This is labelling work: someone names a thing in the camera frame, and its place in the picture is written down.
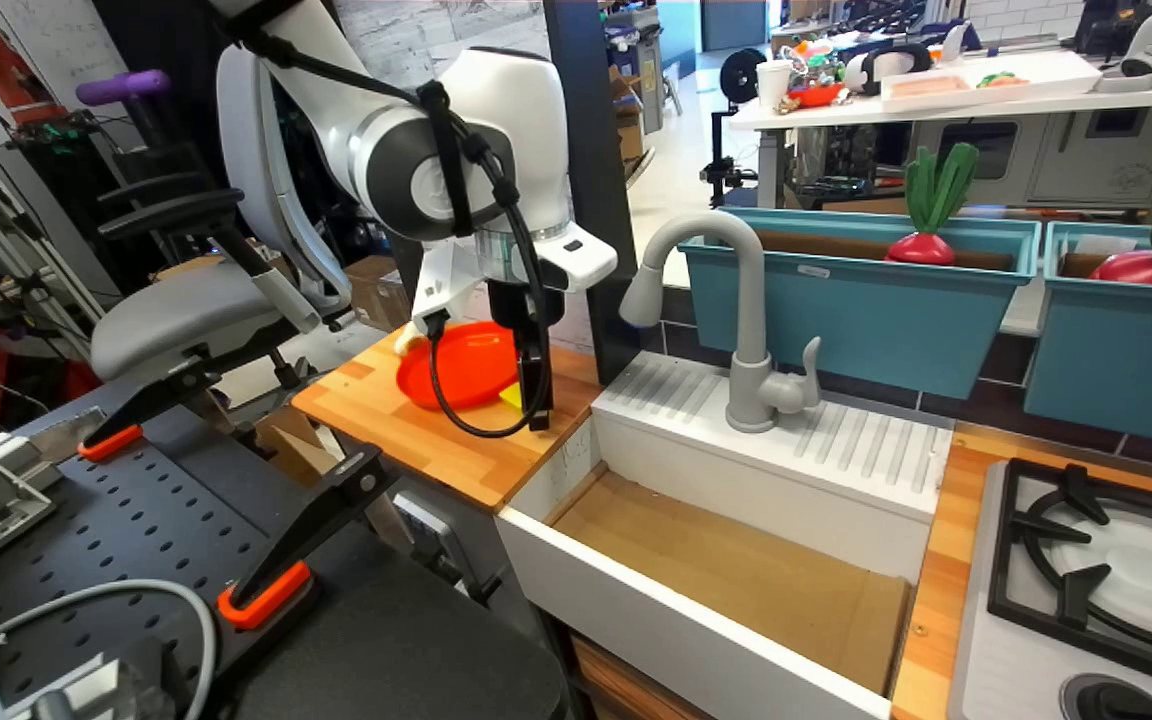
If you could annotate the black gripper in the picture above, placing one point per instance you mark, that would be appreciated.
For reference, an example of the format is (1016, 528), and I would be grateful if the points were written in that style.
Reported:
(516, 307)

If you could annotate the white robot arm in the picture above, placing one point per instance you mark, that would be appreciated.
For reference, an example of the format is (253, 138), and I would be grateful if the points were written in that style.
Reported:
(468, 167)

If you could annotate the orange plate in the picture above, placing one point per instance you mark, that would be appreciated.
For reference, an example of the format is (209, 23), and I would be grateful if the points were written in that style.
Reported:
(468, 365)

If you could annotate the yellow block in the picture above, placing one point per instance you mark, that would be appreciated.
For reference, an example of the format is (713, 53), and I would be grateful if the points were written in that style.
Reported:
(514, 397)

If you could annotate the cardboard box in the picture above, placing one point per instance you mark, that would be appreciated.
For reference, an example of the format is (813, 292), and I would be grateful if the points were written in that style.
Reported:
(379, 292)

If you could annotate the grey toy faucet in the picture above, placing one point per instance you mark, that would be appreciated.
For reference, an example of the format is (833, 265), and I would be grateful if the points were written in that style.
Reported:
(757, 395)

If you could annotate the white toy sink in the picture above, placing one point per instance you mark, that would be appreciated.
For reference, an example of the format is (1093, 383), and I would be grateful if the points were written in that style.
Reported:
(752, 573)

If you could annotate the teal planter box left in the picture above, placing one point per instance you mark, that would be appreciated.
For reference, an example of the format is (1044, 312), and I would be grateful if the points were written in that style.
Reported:
(903, 327)

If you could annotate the teal planter box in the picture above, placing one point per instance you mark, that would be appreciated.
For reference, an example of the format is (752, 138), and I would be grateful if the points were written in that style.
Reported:
(1093, 354)
(903, 327)

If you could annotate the grey office chair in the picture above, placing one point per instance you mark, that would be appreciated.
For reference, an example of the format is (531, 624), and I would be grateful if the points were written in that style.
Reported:
(253, 299)

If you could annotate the toy radish left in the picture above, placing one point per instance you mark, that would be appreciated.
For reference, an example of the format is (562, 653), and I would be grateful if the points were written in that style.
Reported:
(935, 195)

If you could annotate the black perforated board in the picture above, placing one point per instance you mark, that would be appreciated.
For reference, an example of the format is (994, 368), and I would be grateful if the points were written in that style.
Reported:
(183, 504)

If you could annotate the teal planter box right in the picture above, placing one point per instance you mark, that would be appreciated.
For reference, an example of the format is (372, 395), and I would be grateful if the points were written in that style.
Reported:
(1093, 354)

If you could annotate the toy gas stove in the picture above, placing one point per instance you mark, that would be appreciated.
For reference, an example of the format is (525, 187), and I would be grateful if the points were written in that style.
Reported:
(1059, 619)

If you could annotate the orange handled bar clamp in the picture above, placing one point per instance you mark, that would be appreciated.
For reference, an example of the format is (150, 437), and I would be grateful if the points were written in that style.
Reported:
(285, 573)

